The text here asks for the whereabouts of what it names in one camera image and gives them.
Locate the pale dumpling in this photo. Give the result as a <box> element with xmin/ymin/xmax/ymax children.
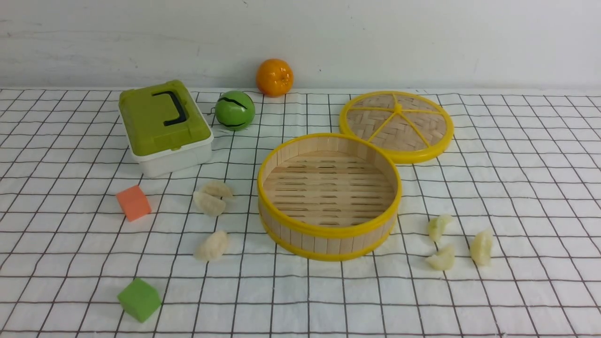
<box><xmin>425</xmin><ymin>244</ymin><xmax>455</xmax><ymax>271</ymax></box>
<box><xmin>470</xmin><ymin>228</ymin><xmax>493</xmax><ymax>267</ymax></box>
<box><xmin>427</xmin><ymin>214</ymin><xmax>455</xmax><ymax>243</ymax></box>

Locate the bamboo steamer tray yellow rim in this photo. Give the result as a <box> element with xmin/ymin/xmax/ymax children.
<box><xmin>257</xmin><ymin>133</ymin><xmax>402</xmax><ymax>261</ymax></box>

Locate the white checkered tablecloth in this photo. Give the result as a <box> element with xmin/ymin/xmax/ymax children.
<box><xmin>0</xmin><ymin>88</ymin><xmax>601</xmax><ymax>338</ymax></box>

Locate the orange foam cube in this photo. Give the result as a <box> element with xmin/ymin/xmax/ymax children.
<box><xmin>116</xmin><ymin>185</ymin><xmax>152</xmax><ymax>222</ymax></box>

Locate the orange toy fruit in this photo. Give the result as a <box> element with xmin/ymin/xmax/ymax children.
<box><xmin>255</xmin><ymin>58</ymin><xmax>294</xmax><ymax>98</ymax></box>

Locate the white dumpling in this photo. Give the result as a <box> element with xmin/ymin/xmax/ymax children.
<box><xmin>201</xmin><ymin>180</ymin><xmax>234</xmax><ymax>199</ymax></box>
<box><xmin>193</xmin><ymin>230</ymin><xmax>229</xmax><ymax>261</ymax></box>
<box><xmin>193</xmin><ymin>191</ymin><xmax>227</xmax><ymax>217</ymax></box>

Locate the green foam cube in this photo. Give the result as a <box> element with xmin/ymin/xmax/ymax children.
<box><xmin>117</xmin><ymin>278</ymin><xmax>162</xmax><ymax>323</ymax></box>

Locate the bamboo steamer lid yellow rim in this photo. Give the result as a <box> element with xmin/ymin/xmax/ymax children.
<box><xmin>339</xmin><ymin>91</ymin><xmax>454</xmax><ymax>163</ymax></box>

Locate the green lid white box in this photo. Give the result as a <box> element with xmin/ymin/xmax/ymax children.
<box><xmin>118</xmin><ymin>80</ymin><xmax>213</xmax><ymax>177</ymax></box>

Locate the green toy melon ball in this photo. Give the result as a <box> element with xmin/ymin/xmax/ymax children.
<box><xmin>215</xmin><ymin>91</ymin><xmax>255</xmax><ymax>131</ymax></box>

